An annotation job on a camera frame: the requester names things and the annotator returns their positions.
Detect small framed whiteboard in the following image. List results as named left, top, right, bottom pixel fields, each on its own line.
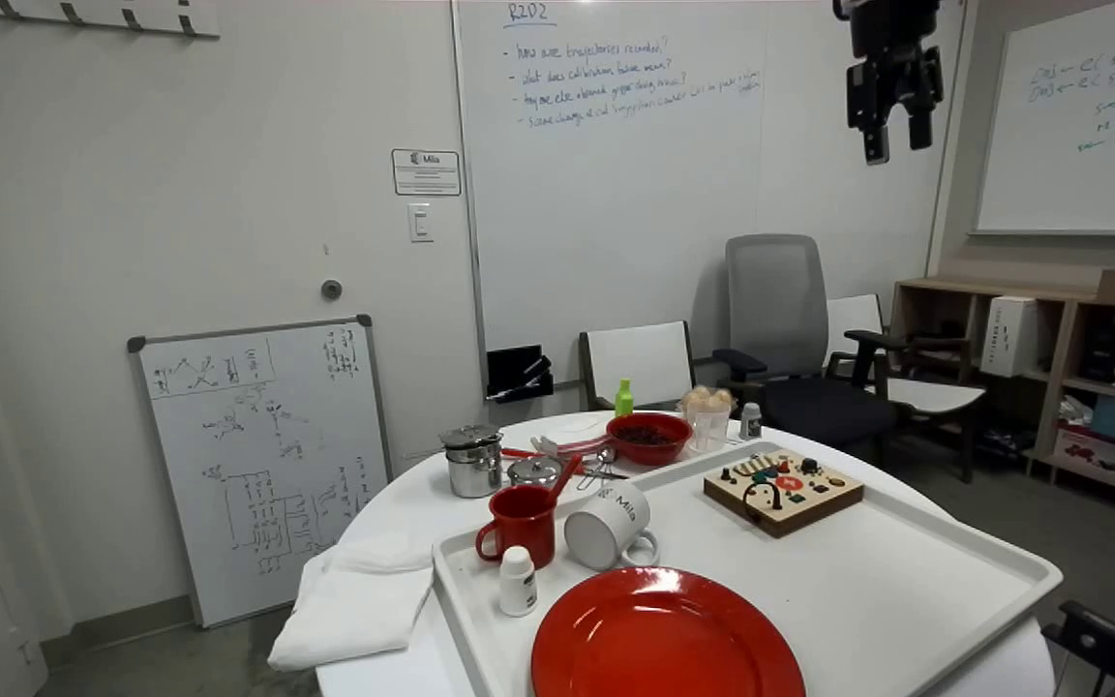
left=124, top=311, right=394, bottom=629

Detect red plate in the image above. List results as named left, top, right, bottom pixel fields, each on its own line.
left=525, top=561, right=811, bottom=697

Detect white box on shelf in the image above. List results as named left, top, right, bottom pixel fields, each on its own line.
left=976, top=291, right=1046, bottom=383

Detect red bowl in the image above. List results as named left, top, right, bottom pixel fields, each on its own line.
left=604, top=409, right=698, bottom=469

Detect white mug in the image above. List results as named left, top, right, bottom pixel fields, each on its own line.
left=560, top=480, right=662, bottom=571

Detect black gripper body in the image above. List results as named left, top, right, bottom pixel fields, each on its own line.
left=843, top=0, right=949, bottom=132

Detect white folded cloth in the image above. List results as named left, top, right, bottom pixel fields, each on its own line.
left=262, top=533, right=442, bottom=672

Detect white wall sign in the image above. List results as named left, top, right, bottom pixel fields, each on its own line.
left=386, top=144, right=464, bottom=201

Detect clear cup with beige contents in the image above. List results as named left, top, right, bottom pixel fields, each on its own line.
left=678, top=383, right=738, bottom=451

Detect white plastic tray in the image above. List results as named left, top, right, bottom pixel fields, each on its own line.
left=429, top=437, right=1070, bottom=697

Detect wooden button board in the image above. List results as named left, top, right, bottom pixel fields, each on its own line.
left=702, top=443, right=869, bottom=540

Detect small white bottle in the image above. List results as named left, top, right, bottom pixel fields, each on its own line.
left=495, top=540, right=541, bottom=618

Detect grey office chair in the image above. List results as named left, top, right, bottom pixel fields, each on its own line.
left=691, top=232, right=907, bottom=451

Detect wall whiteboard with green writing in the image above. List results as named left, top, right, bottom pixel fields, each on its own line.
left=972, top=0, right=1115, bottom=240

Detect metal and red utensils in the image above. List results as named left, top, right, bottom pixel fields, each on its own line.
left=498, top=432, right=635, bottom=499

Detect wall coat hook rack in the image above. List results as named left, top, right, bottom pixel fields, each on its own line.
left=0, top=0, right=226, bottom=43

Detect red mug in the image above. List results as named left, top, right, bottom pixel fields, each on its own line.
left=471, top=480, right=565, bottom=571

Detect white light switch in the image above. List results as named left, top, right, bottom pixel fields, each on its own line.
left=405, top=196, right=439, bottom=247

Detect large wall whiteboard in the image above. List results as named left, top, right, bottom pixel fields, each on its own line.
left=451, top=0, right=967, bottom=392

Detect red and white bin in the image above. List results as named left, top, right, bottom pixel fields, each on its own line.
left=1051, top=422, right=1115, bottom=485

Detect wooden shelf unit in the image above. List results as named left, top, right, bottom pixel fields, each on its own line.
left=891, top=273, right=1115, bottom=511

